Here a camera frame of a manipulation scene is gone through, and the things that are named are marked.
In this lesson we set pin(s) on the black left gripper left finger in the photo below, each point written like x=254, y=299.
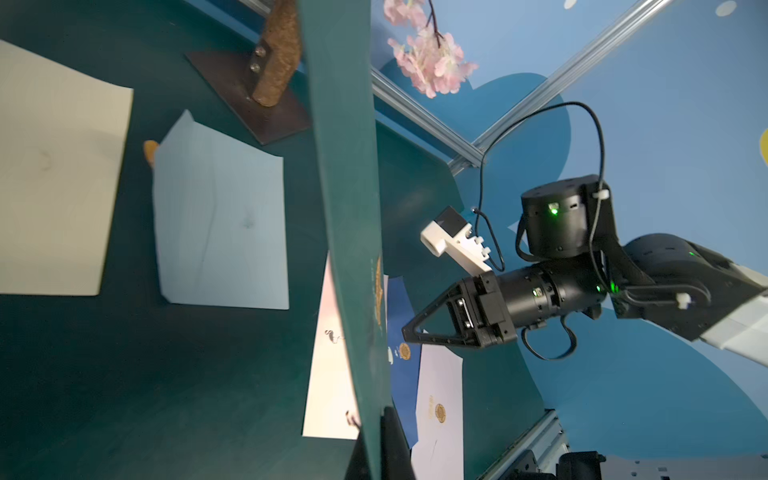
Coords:
x=357, y=468

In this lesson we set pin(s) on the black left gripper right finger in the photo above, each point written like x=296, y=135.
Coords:
x=396, y=462

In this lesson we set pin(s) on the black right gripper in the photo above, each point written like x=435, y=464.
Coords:
x=489, y=309

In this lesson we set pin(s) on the light teal envelope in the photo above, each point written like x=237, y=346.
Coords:
x=219, y=220

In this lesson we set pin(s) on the dark green envelope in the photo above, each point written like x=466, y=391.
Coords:
x=350, y=188

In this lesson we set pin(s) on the cream yellow envelope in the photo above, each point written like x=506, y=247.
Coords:
x=63, y=135

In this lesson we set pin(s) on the lavender envelope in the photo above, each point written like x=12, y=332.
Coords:
x=439, y=453

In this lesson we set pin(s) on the dark blue envelope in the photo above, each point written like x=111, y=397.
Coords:
x=404, y=358

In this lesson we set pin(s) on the pink blossom artificial tree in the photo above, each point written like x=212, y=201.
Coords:
x=310, y=69

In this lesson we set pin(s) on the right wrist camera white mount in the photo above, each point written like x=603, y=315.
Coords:
x=450, y=234

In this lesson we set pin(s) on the aluminium rail front frame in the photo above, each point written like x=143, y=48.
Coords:
x=544, y=449

